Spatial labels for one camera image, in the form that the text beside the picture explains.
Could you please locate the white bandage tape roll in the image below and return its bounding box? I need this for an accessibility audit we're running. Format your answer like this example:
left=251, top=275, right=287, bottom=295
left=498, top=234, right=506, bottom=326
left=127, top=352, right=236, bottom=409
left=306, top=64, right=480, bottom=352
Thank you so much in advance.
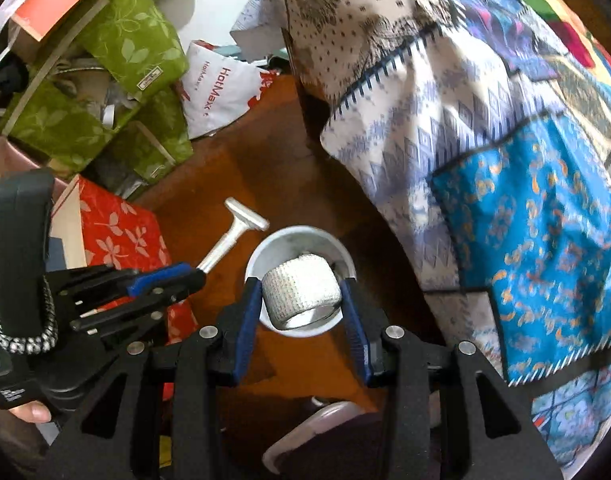
left=262, top=254, right=341, bottom=330

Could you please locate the white trash cup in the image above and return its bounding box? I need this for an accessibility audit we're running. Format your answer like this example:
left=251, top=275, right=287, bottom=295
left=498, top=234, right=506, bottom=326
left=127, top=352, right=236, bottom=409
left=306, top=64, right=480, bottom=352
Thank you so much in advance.
left=246, top=226, right=356, bottom=338

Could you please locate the person's left hand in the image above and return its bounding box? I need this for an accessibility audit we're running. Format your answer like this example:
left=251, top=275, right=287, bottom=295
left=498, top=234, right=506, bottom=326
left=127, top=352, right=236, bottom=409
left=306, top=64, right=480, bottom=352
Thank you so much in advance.
left=9, top=401, right=51, bottom=424

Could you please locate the red floral gift bag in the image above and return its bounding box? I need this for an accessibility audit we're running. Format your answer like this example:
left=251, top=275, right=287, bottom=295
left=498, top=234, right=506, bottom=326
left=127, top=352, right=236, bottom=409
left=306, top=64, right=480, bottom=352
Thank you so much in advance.
left=48, top=173, right=199, bottom=346

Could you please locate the pink slipper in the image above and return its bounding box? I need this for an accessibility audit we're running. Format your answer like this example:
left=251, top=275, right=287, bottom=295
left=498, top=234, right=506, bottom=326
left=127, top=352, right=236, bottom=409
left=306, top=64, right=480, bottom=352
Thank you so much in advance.
left=262, top=396, right=366, bottom=474

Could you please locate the white disposable razor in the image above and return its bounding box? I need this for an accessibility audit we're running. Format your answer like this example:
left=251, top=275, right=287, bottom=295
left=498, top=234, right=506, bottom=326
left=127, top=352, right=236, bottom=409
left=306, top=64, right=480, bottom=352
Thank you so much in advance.
left=197, top=197, right=270, bottom=274

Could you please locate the green leaf pattern bag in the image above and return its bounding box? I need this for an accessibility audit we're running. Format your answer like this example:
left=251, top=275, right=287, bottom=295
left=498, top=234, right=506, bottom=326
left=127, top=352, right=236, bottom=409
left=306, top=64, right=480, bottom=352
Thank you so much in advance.
left=0, top=0, right=192, bottom=184

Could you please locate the blue patchwork bedspread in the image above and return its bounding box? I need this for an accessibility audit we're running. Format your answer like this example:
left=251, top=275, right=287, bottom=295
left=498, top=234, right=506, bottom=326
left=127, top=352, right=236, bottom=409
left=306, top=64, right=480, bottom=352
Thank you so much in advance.
left=232, top=0, right=611, bottom=479

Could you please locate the white HotMaxx plastic bag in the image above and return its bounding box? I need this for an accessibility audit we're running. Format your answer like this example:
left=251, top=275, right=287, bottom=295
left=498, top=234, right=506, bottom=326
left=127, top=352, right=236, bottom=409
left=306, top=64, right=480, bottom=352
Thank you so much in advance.
left=177, top=41, right=277, bottom=140

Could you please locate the colourful checkered blanket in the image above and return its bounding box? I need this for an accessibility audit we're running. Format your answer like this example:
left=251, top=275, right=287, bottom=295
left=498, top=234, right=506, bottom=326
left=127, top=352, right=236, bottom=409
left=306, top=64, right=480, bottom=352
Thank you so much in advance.
left=523, top=0, right=611, bottom=89

